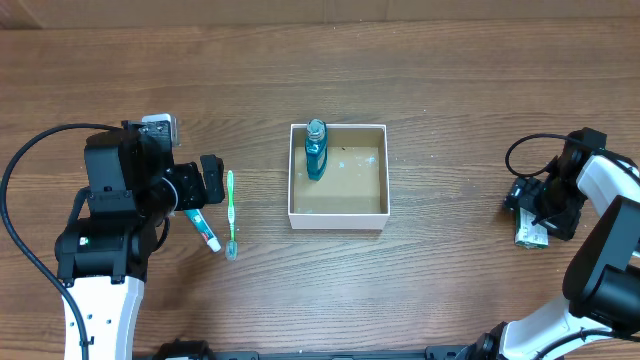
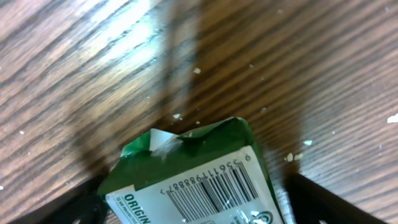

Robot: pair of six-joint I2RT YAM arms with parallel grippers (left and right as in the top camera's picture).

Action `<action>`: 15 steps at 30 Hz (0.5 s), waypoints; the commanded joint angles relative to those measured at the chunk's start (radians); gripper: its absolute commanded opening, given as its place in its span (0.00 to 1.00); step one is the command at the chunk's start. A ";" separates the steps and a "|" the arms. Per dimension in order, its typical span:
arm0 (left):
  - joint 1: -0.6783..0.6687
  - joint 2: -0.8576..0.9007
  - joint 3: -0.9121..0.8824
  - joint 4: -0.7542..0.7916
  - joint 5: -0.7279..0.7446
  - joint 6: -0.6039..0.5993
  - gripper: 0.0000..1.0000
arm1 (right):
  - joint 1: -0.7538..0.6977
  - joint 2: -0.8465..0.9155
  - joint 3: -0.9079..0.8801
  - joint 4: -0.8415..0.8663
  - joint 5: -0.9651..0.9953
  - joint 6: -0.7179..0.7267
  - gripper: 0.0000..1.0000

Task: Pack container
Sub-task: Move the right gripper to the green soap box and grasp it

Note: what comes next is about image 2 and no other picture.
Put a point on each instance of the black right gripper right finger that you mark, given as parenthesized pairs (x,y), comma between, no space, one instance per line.
(312,204)

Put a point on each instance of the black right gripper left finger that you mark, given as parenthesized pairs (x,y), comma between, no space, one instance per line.
(79,205)

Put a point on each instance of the green soap bar package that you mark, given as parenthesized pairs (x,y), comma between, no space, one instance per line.
(211,174)

